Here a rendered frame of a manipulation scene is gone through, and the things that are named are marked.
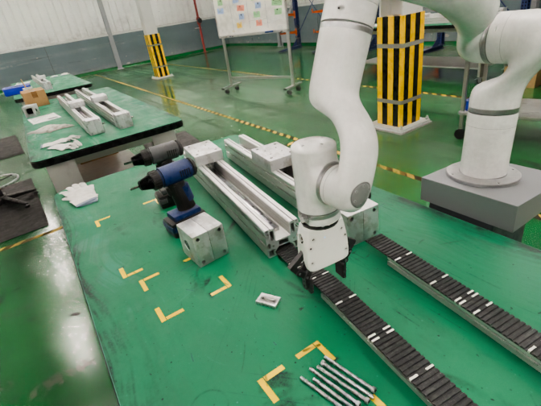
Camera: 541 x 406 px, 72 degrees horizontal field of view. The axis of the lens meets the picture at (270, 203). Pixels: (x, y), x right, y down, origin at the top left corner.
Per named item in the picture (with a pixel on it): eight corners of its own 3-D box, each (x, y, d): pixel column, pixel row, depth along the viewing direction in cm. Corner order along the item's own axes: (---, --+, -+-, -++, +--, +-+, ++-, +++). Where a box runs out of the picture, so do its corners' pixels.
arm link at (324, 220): (309, 221, 68) (311, 235, 70) (348, 205, 71) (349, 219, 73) (287, 205, 75) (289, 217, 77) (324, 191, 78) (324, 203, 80)
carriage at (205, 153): (225, 165, 145) (221, 149, 142) (198, 174, 141) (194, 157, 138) (212, 155, 158) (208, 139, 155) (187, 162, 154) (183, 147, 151)
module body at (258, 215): (301, 245, 101) (298, 217, 97) (269, 258, 98) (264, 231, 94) (208, 163, 166) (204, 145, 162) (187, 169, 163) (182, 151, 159)
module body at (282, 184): (357, 221, 108) (356, 195, 104) (328, 233, 104) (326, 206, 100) (247, 151, 173) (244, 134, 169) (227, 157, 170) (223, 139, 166)
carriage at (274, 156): (299, 170, 131) (298, 151, 128) (272, 179, 128) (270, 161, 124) (278, 158, 144) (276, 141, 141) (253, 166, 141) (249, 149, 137)
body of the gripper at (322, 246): (307, 231, 70) (312, 278, 75) (351, 213, 73) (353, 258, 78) (287, 215, 76) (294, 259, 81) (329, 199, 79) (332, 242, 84)
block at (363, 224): (386, 231, 101) (386, 200, 97) (348, 248, 97) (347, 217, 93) (364, 218, 109) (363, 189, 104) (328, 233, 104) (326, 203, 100)
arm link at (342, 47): (420, 31, 58) (373, 215, 66) (344, 34, 70) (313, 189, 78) (385, 14, 52) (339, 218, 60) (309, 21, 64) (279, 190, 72)
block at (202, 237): (236, 248, 104) (229, 220, 100) (200, 267, 98) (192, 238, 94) (218, 235, 111) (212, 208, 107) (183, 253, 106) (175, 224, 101)
